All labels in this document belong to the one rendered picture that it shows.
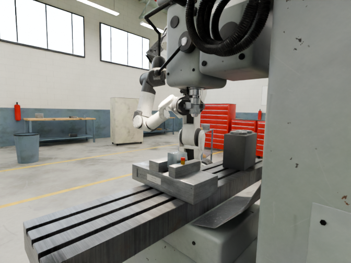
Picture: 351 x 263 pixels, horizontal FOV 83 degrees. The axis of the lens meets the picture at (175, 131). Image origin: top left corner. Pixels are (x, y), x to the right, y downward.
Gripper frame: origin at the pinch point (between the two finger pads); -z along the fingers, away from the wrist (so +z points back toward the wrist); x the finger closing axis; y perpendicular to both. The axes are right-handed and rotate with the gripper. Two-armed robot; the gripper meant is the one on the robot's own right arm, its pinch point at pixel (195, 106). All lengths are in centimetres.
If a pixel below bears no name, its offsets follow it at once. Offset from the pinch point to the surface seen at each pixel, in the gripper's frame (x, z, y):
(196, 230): -8.5, -21.7, 41.0
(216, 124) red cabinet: 295, 443, 48
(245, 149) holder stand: 32.7, 5.3, 21.4
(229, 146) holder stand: 27.5, 11.9, 21.1
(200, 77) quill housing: -4.1, -12.1, -9.9
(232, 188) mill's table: 18.4, -4.5, 36.6
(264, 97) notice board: 685, 660, -58
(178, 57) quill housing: -9.3, -3.5, -18.2
